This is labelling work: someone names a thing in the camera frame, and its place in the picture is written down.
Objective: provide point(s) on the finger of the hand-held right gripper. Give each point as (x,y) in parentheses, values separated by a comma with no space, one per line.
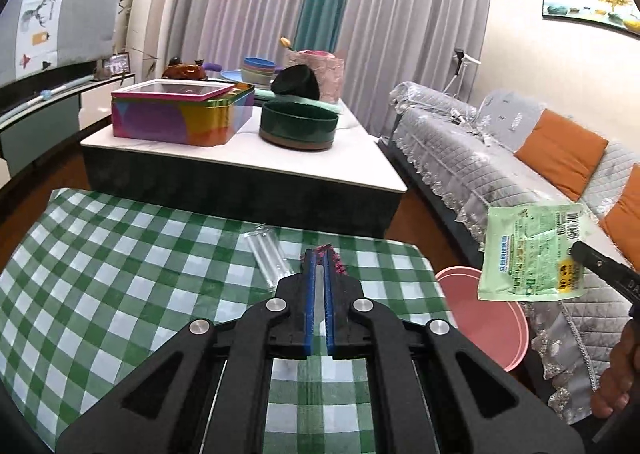
(595,260)

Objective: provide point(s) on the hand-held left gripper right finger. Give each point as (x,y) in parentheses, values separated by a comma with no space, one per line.
(330,324)

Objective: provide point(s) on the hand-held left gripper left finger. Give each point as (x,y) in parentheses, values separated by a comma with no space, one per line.
(308,324)

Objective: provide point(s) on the green and white packet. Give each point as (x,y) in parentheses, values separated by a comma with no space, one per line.
(525,254)

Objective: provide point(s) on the pink and black wrapper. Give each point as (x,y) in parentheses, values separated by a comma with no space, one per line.
(320,248)

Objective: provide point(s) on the pink plastic bucket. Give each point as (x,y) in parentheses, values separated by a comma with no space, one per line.
(480,329)

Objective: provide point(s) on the person's right hand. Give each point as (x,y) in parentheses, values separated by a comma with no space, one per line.
(622,374)

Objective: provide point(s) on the orange cushion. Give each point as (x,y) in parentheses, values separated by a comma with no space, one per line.
(625,224)
(560,154)

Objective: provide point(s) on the clear plastic packaging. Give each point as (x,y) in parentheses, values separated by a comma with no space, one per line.
(267,254)

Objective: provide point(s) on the sofa with grey quilted cover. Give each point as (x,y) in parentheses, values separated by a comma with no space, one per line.
(465,169)

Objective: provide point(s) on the white top coffee table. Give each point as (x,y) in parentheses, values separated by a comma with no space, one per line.
(225,154)

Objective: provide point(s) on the dark green round bowl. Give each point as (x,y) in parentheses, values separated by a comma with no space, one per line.
(297,127)

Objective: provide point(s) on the green checkered tablecloth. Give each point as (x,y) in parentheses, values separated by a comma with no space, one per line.
(100,259)

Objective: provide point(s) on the mint green tray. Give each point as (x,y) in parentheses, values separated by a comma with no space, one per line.
(262,94)

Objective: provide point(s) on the white phone stand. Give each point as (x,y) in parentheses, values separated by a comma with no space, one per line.
(461,64)

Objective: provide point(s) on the black round lid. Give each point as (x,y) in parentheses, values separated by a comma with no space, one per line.
(295,82)

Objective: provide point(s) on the multicoloured tin box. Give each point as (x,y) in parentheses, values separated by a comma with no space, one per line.
(165,124)

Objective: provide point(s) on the pink quilted basket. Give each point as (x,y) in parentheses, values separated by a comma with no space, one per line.
(330,77)

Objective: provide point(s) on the stack of pastel bowls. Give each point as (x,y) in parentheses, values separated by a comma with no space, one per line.
(257,72)

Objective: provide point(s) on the blue plate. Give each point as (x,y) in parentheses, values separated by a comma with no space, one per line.
(230,76)

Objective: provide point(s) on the wooden spoon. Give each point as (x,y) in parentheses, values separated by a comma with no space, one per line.
(286,42)

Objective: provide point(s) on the brown teapot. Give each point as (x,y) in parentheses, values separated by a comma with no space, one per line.
(182,70)

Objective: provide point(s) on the television cabinet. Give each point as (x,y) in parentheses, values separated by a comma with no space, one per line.
(40,129)

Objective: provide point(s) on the white pole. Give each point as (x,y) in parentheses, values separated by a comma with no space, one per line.
(47,95)

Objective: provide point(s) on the white standing air conditioner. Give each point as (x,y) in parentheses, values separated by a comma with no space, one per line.
(155,9)

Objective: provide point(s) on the grey printed television cover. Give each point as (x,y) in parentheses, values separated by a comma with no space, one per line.
(70,19)

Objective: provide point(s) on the framed wall painting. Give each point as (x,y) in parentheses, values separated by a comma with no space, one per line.
(590,4)

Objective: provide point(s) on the small photo frame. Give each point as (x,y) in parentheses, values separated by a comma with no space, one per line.
(119,64)

